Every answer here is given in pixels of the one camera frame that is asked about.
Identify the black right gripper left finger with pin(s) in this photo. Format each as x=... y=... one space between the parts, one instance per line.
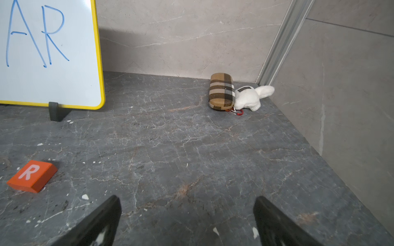
x=98 y=228

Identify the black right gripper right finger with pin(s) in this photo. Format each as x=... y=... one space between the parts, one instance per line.
x=277 y=229

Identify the red R block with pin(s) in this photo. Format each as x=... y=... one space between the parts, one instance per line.
x=32 y=177

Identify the plaid white plush toy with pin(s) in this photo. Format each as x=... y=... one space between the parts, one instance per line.
x=224 y=97

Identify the yellow framed whiteboard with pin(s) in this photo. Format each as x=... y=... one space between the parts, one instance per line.
x=51 y=56

